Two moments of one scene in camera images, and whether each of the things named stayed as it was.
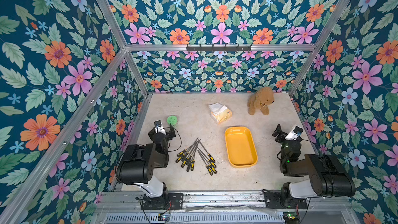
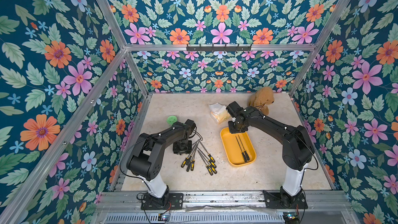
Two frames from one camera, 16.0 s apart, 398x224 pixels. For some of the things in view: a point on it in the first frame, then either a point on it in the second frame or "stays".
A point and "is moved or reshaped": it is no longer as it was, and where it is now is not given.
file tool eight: (209, 165) stays
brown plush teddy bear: (260, 99) stays
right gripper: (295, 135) → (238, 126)
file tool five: (193, 163) stays
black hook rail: (218, 49) stays
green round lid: (172, 120) stays
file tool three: (185, 162) stays
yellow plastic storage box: (240, 149) stays
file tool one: (178, 154) is moved or reshaped
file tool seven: (210, 161) stays
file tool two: (181, 156) → (242, 152)
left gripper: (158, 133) → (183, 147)
